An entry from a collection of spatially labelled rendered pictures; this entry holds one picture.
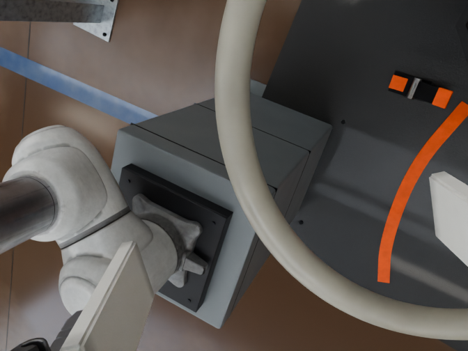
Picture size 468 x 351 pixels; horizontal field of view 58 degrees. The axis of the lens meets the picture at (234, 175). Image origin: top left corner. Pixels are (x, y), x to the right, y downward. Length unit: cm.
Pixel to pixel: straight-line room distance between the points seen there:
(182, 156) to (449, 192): 83
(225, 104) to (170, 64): 152
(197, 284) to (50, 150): 46
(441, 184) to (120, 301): 13
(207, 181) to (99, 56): 124
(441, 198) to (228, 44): 22
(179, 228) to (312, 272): 58
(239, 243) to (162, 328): 153
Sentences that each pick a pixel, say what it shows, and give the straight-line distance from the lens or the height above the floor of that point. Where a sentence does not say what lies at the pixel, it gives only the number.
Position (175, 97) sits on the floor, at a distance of 187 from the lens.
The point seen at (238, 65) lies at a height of 128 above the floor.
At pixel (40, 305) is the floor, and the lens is 301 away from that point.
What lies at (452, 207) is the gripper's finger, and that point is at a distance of 18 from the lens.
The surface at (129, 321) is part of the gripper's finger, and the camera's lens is 17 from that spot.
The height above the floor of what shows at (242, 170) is 128.
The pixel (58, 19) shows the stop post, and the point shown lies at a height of 26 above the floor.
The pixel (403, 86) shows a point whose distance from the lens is 158.
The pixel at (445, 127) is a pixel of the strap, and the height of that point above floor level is 2.
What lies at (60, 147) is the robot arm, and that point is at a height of 104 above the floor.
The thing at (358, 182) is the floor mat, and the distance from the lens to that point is 168.
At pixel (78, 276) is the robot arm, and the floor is 110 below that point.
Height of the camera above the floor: 160
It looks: 61 degrees down
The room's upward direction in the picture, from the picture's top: 128 degrees counter-clockwise
